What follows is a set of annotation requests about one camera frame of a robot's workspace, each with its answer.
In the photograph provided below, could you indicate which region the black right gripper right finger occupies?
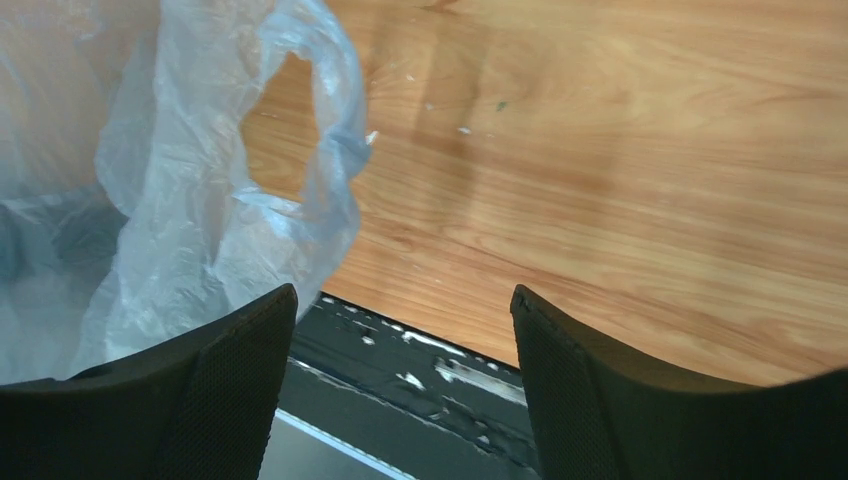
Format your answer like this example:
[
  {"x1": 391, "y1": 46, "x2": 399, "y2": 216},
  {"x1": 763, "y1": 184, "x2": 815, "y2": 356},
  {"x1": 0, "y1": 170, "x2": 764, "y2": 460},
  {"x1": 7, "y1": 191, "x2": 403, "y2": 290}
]
[{"x1": 510, "y1": 285, "x2": 847, "y2": 479}]

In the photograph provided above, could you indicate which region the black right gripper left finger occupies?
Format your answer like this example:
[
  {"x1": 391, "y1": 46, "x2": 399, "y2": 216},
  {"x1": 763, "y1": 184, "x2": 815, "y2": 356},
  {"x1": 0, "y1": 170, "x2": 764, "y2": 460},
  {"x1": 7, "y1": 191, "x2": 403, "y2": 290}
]
[{"x1": 1, "y1": 285, "x2": 298, "y2": 479}]

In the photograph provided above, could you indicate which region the translucent blue plastic bag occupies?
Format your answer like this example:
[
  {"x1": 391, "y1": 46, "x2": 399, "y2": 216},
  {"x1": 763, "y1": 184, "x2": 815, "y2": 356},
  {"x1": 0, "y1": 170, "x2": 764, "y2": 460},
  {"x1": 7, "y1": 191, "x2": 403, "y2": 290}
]
[{"x1": 1, "y1": 1, "x2": 370, "y2": 384}]

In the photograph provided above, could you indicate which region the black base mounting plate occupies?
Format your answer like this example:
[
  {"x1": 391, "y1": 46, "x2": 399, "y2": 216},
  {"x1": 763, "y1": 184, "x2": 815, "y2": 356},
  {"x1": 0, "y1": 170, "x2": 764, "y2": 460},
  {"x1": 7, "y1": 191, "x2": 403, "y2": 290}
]
[{"x1": 278, "y1": 294, "x2": 540, "y2": 479}]

